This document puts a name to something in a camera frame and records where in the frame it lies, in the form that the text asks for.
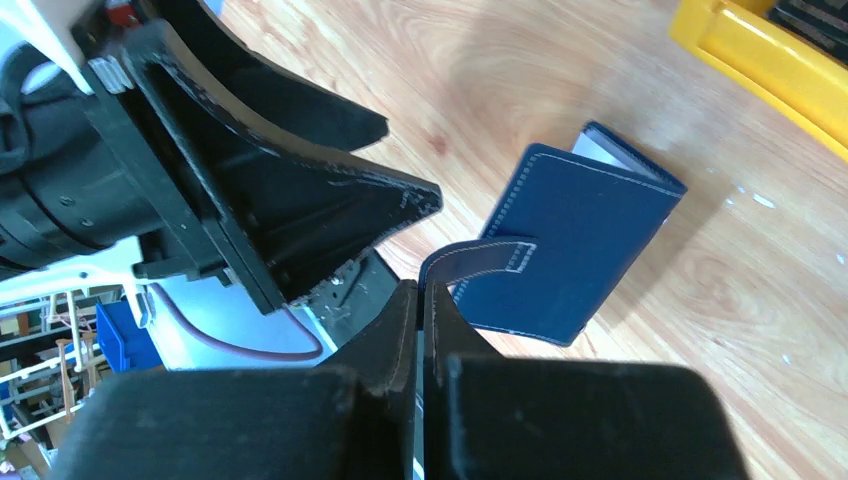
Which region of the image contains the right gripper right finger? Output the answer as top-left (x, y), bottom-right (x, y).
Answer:
top-left (423, 283), bottom-right (749, 479)

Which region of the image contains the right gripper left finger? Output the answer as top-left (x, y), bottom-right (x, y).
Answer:
top-left (50, 280), bottom-right (418, 479)

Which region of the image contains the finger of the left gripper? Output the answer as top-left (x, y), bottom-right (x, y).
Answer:
top-left (152, 0), bottom-right (389, 151)
top-left (90, 19), bottom-right (442, 314)

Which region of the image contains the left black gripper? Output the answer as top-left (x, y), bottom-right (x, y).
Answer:
top-left (1, 43), bottom-right (163, 279)

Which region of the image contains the blue leather card holder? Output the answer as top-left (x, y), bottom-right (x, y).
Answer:
top-left (419, 122), bottom-right (686, 346)

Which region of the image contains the yellow plastic bin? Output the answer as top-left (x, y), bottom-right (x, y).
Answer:
top-left (669, 0), bottom-right (847, 160)

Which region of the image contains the black credit card stack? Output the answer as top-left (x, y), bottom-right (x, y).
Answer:
top-left (767, 0), bottom-right (847, 65)

